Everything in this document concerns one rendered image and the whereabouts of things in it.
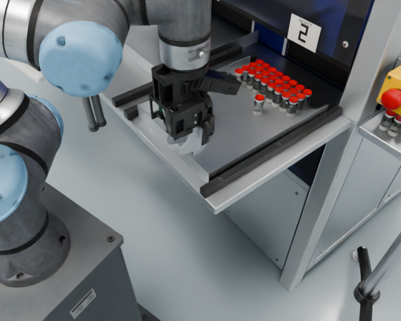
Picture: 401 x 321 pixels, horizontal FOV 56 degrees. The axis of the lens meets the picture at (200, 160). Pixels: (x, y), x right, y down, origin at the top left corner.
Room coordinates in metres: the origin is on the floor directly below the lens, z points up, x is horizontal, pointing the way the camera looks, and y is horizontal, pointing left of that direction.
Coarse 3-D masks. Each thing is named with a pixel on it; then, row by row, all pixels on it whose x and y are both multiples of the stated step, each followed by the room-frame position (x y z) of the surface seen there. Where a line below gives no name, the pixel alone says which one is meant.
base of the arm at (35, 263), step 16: (48, 224) 0.38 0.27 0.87; (64, 224) 0.42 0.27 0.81; (32, 240) 0.34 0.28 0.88; (48, 240) 0.35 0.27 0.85; (64, 240) 0.38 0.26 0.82; (0, 256) 0.31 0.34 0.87; (16, 256) 0.32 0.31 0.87; (32, 256) 0.32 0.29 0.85; (48, 256) 0.34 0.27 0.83; (64, 256) 0.35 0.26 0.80; (0, 272) 0.31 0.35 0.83; (16, 272) 0.31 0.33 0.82; (32, 272) 0.31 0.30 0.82; (48, 272) 0.32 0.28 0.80
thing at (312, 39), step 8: (296, 16) 0.81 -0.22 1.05; (296, 24) 0.81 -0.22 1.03; (304, 24) 0.79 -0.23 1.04; (312, 24) 0.78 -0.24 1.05; (288, 32) 0.82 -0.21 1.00; (296, 32) 0.80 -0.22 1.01; (312, 32) 0.77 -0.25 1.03; (296, 40) 0.80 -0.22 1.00; (312, 40) 0.77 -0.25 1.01; (312, 48) 0.76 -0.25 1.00
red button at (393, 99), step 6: (390, 90) 0.58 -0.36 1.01; (396, 90) 0.58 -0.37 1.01; (384, 96) 0.58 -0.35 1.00; (390, 96) 0.57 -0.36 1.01; (396, 96) 0.57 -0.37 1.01; (384, 102) 0.58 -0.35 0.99; (390, 102) 0.57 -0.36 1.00; (396, 102) 0.56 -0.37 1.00; (390, 108) 0.57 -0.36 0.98; (396, 108) 0.56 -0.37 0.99
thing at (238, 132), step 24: (216, 96) 0.74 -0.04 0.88; (240, 96) 0.74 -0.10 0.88; (144, 120) 0.64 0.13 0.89; (216, 120) 0.65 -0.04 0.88; (240, 120) 0.65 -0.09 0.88; (264, 120) 0.65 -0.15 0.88; (288, 120) 0.65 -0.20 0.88; (168, 144) 0.57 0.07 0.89; (216, 144) 0.57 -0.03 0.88; (240, 144) 0.57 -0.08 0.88; (264, 144) 0.55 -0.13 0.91; (192, 168) 0.50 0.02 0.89; (216, 168) 0.47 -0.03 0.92
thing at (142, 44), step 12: (216, 24) 1.11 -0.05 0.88; (228, 24) 1.11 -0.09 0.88; (132, 36) 1.03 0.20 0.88; (144, 36) 1.03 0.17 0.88; (156, 36) 1.03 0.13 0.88; (216, 36) 1.03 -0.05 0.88; (228, 36) 1.03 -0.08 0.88; (240, 36) 1.03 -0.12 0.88; (252, 36) 0.99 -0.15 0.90; (132, 48) 0.90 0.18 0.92; (144, 48) 0.96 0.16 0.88; (156, 48) 0.96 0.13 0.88; (216, 48) 0.91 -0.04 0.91; (228, 48) 0.93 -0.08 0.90; (144, 60) 0.85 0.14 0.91; (156, 60) 0.90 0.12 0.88
